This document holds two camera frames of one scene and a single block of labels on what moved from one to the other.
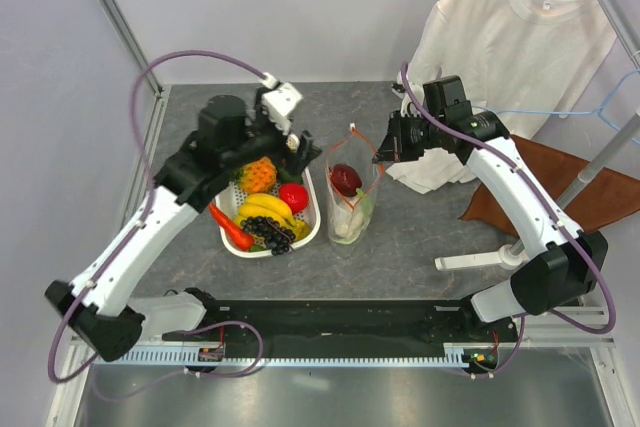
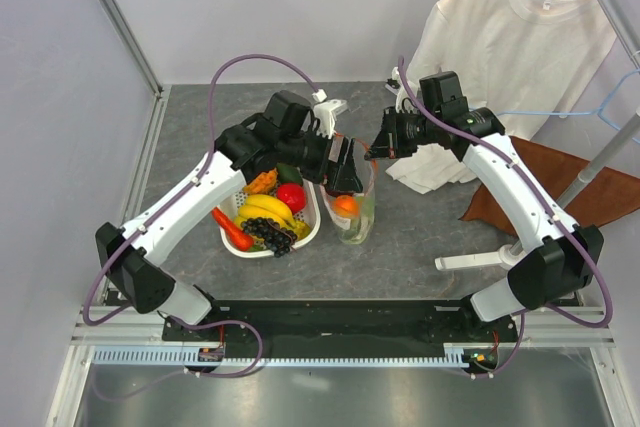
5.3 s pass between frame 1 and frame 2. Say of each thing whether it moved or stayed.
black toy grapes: stayed
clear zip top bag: stayed
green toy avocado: stayed
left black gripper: moved
